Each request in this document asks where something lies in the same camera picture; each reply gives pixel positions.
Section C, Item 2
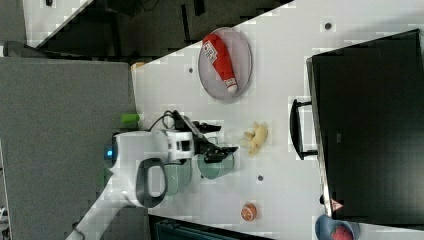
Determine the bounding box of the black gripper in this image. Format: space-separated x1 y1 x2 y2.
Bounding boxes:
171 110 238 164

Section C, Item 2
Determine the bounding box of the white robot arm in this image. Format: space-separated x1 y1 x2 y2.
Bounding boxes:
66 110 237 240

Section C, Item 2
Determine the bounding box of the black toaster oven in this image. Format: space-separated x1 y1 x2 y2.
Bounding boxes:
290 29 424 230

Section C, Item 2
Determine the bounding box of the green measuring cup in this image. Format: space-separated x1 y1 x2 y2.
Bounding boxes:
164 154 235 196

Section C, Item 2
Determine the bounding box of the orange slice toy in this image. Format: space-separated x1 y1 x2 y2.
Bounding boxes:
241 203 257 222

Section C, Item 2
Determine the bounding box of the green lime toy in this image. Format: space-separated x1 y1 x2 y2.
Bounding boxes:
120 113 140 124

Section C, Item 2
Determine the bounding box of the red ketchup bottle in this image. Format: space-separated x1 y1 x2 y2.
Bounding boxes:
202 33 238 93

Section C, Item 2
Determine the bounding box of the grey round plate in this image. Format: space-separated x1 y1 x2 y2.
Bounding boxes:
198 27 252 103

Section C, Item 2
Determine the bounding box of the blue bowl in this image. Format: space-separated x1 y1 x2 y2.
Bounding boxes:
315 215 360 240

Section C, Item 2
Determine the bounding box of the grey partition panel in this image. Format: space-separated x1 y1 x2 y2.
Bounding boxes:
1 58 135 240

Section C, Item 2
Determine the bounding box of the red strawberry toy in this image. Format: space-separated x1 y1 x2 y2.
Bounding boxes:
331 226 353 240

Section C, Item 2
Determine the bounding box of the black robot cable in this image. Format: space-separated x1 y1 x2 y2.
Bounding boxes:
148 109 178 132

